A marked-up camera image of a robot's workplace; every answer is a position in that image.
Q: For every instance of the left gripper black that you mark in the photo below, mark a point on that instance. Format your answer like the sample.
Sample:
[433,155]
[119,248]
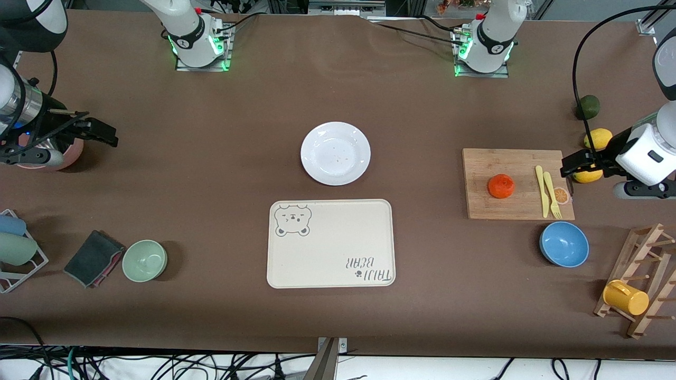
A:
[603,158]

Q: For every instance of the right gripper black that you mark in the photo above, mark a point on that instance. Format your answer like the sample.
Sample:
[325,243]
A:
[54,126]

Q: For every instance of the orange fruit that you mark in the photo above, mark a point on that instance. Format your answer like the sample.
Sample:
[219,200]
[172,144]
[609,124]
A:
[500,186]

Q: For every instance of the white round plate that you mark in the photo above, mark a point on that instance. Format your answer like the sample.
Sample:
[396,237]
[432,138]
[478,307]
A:
[335,153]

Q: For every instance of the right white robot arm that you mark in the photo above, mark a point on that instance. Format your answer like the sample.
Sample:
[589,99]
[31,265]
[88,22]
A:
[185,31]

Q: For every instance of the yellow lemon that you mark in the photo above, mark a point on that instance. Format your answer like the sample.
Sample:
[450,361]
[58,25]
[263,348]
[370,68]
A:
[599,138]
[587,177]

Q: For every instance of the pink utensil cup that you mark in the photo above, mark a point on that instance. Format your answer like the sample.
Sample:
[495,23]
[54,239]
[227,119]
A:
[74,154]

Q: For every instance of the yellow plastic fork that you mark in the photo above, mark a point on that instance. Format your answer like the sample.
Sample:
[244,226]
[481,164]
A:
[549,184]

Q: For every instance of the small orange slice disc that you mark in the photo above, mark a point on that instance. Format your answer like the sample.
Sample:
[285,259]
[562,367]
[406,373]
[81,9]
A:
[561,196]

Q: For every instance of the green avocado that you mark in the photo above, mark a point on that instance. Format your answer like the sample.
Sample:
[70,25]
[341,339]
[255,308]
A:
[588,107]

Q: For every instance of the yellow plastic knife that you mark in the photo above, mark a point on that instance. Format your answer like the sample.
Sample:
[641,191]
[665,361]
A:
[544,203]

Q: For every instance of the blue bowl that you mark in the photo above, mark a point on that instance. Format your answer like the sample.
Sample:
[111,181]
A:
[564,244]

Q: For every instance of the wooden cutting board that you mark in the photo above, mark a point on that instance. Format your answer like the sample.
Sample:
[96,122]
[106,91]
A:
[480,208]

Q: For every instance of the wooden mug rack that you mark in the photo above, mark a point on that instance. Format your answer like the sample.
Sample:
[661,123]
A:
[628,269]

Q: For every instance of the light blue cup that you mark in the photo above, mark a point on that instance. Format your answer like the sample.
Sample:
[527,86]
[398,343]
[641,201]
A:
[11,225]

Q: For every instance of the dark grey folded cloth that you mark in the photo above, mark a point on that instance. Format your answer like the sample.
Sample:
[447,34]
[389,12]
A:
[92,258]

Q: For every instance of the pale green bowl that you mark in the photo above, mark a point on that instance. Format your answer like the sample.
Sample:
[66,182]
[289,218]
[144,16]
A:
[144,261]

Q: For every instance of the pale green cup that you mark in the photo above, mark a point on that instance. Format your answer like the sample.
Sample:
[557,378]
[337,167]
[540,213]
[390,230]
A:
[16,249]

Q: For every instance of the yellow mug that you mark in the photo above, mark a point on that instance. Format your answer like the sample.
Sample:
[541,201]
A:
[628,301]

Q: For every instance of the cream bear print tray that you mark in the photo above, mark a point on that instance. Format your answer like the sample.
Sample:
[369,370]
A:
[338,243]

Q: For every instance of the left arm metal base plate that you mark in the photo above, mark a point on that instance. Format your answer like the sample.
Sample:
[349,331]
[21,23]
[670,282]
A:
[480,75]

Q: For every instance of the aluminium corner bracket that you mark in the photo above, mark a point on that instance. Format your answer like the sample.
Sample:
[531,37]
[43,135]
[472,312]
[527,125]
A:
[647,26]

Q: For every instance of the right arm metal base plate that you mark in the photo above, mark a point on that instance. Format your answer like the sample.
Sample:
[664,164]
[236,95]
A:
[228,50]

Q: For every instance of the aluminium frame rail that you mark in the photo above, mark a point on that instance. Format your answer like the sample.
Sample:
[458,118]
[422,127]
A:
[343,6]

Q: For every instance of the metal table clamp bracket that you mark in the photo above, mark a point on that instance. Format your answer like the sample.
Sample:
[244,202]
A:
[327,364]

